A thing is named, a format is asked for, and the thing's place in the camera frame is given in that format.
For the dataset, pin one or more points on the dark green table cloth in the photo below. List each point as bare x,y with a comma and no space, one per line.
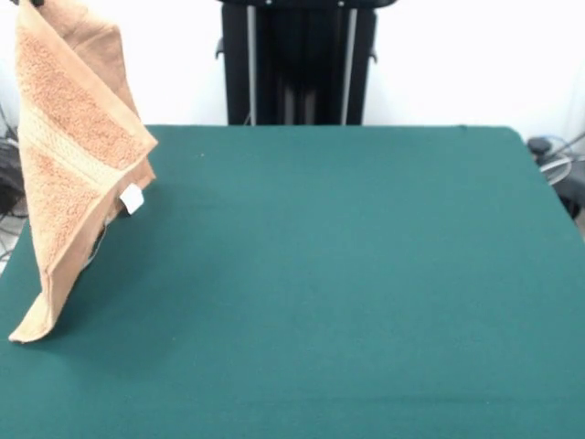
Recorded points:
365,274

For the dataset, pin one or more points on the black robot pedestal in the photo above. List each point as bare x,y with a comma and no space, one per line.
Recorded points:
297,68

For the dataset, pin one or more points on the tan terry towel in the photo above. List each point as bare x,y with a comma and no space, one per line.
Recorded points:
68,160

